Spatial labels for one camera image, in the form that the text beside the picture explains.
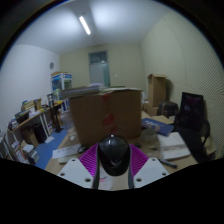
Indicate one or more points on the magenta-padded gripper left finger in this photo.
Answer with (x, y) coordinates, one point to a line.
(75, 171)

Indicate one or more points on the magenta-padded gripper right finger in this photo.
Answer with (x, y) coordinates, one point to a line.
(151, 171)

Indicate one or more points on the black computer mouse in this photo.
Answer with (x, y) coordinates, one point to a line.
(114, 155)

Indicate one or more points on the white paper sheet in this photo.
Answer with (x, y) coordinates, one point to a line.
(65, 150)

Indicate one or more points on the clear plastic container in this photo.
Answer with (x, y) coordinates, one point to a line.
(150, 138)

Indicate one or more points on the white book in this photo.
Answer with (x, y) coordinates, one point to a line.
(173, 145)

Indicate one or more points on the blue book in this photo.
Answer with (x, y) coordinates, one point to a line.
(160, 126)

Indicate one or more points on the clear plastic jug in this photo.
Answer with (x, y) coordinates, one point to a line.
(68, 121)

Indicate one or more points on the black office chair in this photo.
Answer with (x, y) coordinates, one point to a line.
(193, 126)

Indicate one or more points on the cluttered shelf unit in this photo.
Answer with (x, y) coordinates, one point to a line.
(26, 133)

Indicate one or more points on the large brown cardboard box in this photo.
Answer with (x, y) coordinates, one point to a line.
(103, 116)

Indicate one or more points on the tall open cardboard box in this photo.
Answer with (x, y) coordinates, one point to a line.
(157, 90)

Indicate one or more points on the blue and white cabinet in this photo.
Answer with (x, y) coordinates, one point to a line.
(61, 81)

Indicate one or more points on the door with window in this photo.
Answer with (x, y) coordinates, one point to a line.
(99, 70)

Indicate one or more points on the ceiling tube light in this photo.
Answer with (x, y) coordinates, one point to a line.
(84, 25)

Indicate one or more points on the round wall clock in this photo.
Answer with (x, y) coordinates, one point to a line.
(51, 65)

